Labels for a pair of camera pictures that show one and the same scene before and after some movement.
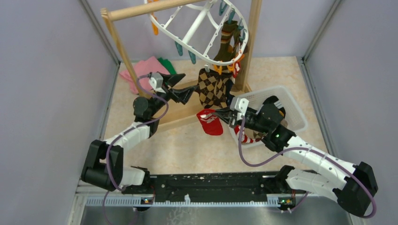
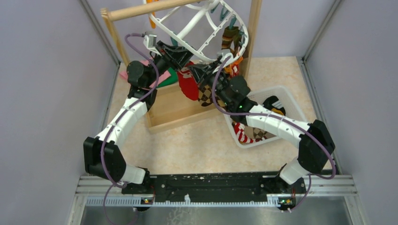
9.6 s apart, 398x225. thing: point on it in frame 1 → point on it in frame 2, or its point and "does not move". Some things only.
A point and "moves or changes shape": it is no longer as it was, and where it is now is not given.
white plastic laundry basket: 294,119 does not move
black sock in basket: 274,100 does not move
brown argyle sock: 223,85 moves or changes shape
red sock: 211,124 → 188,82
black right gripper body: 233,121 → 207,78
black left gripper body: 165,87 → 166,60
